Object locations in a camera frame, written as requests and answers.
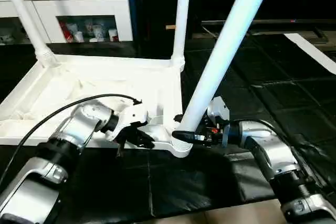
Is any white plastic table top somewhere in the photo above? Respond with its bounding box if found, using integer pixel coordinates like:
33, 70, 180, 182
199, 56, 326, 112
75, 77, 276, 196
0, 54, 193, 159

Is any white plastic table leg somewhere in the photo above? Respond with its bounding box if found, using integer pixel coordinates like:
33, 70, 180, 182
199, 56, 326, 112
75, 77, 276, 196
171, 0, 193, 72
0, 0, 58, 68
171, 0, 277, 147

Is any black work mat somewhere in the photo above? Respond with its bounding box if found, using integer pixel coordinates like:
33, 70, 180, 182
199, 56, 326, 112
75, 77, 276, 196
0, 31, 336, 223

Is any red bottle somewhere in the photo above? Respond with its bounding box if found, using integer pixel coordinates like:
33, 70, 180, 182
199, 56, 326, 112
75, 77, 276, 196
60, 22, 74, 43

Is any white glass-door cabinet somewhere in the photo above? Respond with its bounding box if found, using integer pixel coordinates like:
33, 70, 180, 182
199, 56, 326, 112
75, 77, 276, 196
0, 0, 134, 44

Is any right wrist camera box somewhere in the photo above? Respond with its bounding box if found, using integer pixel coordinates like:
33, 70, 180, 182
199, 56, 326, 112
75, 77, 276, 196
206, 96, 232, 126

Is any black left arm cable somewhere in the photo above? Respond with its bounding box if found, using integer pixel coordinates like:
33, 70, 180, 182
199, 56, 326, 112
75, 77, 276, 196
0, 94, 142, 188

